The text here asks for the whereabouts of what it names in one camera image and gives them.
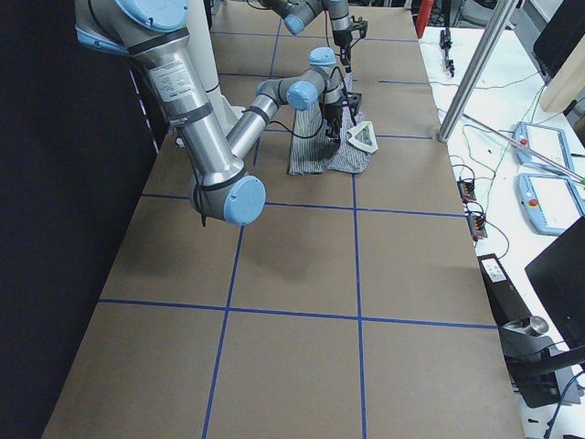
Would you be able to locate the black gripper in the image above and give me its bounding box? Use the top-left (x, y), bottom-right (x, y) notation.
top-left (338, 43), bottom-right (352, 73)
top-left (322, 102), bottom-right (345, 142)

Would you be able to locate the striped polo shirt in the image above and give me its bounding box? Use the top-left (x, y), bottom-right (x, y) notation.
top-left (289, 68), bottom-right (378, 175)

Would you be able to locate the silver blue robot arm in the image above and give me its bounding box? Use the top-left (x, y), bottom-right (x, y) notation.
top-left (75, 1), bottom-right (346, 226)
top-left (259, 0), bottom-right (367, 73)

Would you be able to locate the red cylinder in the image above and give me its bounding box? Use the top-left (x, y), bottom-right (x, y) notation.
top-left (415, 0), bottom-right (434, 38)

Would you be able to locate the black selfie stick tool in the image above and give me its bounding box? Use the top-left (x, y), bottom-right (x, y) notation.
top-left (440, 26), bottom-right (455, 78)

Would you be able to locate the upper small circuit board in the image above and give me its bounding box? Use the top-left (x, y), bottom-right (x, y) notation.
top-left (457, 179), bottom-right (476, 204)

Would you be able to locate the small circuit board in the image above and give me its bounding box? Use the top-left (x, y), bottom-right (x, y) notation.
top-left (466, 212), bottom-right (487, 242)
top-left (457, 179), bottom-right (476, 204)

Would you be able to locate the lower small circuit board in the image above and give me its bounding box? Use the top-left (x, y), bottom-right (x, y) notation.
top-left (466, 212), bottom-right (487, 242)

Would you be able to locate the upper blue teach pendant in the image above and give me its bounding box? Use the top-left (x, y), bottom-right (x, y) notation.
top-left (513, 122), bottom-right (575, 171)

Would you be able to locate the blue teach pendant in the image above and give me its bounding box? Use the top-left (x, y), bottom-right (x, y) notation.
top-left (516, 173), bottom-right (584, 236)
top-left (513, 122), bottom-right (575, 171)

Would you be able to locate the lower blue teach pendant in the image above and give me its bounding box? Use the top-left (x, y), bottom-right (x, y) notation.
top-left (516, 173), bottom-right (584, 236)

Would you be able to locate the metal rod green tip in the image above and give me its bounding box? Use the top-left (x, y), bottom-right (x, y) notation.
top-left (463, 113), bottom-right (584, 186)

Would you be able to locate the black box with label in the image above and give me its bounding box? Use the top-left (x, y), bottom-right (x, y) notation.
top-left (477, 253), bottom-right (530, 327)

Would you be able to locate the black monitor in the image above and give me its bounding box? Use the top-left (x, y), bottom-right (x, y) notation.
top-left (525, 218), bottom-right (585, 348)

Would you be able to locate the black stand with metal knob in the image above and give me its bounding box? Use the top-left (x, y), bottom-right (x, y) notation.
top-left (498, 322), bottom-right (584, 409)

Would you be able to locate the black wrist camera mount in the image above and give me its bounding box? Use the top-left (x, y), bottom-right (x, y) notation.
top-left (344, 92), bottom-right (362, 116)
top-left (348, 16), bottom-right (368, 39)

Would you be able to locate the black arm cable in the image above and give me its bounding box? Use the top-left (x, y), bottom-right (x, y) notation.
top-left (191, 68), bottom-right (357, 228)

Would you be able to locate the white camera pole base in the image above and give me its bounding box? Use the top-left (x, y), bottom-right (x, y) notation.
top-left (184, 1), bottom-right (244, 135)

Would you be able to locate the aluminium frame post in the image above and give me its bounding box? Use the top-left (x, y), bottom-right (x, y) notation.
top-left (437, 0), bottom-right (517, 143)

